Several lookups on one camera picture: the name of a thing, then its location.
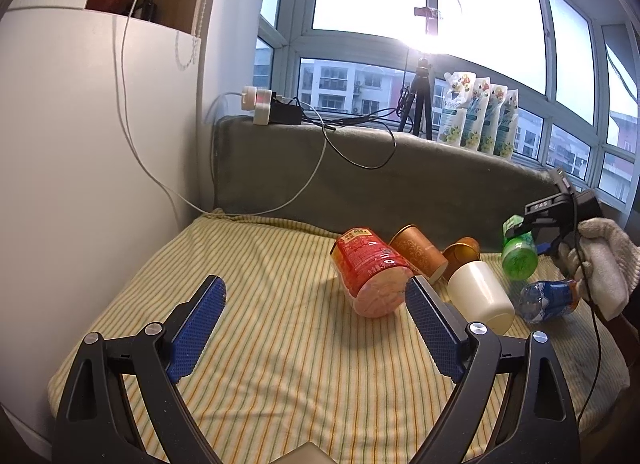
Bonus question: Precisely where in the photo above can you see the green tea bottle cup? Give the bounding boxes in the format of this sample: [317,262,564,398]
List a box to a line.
[501,215,538,281]

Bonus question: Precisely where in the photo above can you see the blue orange bottle cup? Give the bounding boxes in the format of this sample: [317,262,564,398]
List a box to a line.
[515,280,580,324]

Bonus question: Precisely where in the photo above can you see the white plastic cup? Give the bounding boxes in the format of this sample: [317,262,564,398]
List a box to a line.
[447,260,515,335]

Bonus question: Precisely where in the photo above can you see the copper cup near jar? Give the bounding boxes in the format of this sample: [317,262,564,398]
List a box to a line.
[390,224,448,284]

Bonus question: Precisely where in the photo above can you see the white gloved right hand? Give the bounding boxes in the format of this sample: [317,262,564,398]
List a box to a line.
[555,218,639,321]

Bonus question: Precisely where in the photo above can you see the refill pouch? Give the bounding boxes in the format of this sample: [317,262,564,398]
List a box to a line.
[437,72,476,146]
[460,77,490,151]
[494,89,520,160]
[478,84,508,154]

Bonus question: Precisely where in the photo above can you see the black tripod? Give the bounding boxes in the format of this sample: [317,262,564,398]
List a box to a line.
[397,57,433,140]

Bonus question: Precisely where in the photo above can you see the red plastic jar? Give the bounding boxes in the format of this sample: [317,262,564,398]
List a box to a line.
[330,227,414,319]

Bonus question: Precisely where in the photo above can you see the grey sofa backrest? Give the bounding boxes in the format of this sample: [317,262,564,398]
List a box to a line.
[213,116,555,252]

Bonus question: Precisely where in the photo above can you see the white cabinet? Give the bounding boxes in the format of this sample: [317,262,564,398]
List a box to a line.
[1,0,210,444]

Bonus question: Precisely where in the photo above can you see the white power strip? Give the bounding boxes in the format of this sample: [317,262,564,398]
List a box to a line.
[241,86,273,126]

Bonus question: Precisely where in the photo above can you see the black cable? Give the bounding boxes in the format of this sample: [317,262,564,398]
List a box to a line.
[294,93,417,172]

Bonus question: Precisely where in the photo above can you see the ring light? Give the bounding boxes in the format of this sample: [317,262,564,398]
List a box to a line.
[397,0,466,56]

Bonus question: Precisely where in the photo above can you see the bead curtain chain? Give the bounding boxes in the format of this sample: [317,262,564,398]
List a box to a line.
[174,0,227,70]

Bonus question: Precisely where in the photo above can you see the white cable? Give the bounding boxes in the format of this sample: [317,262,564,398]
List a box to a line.
[112,0,331,219]

